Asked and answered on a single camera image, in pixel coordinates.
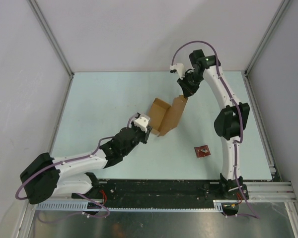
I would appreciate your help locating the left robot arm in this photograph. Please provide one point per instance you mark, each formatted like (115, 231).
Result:
(46, 176)

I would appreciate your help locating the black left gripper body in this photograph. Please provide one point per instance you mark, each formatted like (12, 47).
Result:
(139, 136)

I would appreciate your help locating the aluminium corner post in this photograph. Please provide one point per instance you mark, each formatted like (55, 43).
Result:
(272, 27)
(38, 13)

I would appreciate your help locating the brown cardboard box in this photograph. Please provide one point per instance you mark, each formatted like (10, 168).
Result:
(165, 117)

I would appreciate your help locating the grey slotted cable duct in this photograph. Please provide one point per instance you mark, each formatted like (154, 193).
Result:
(87, 206)

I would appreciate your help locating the small red packet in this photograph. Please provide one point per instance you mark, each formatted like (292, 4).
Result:
(202, 151)

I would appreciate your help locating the aluminium frame rail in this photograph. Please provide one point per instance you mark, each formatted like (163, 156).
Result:
(43, 191)

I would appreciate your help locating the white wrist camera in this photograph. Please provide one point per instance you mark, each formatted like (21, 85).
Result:
(178, 68)
(141, 121)

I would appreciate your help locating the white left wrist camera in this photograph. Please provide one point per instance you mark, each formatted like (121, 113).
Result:
(141, 121)

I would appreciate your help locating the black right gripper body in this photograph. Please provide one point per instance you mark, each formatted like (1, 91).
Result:
(190, 80)

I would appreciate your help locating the left aluminium corner post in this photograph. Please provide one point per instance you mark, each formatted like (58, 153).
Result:
(38, 13)

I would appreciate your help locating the right aluminium corner post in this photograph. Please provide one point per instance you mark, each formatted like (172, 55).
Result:
(272, 27)

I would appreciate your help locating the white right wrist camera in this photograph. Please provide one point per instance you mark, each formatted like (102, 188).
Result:
(178, 68)

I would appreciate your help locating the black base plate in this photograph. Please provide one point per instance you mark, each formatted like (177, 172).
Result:
(205, 189)

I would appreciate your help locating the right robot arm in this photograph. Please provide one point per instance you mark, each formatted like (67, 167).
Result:
(232, 119)

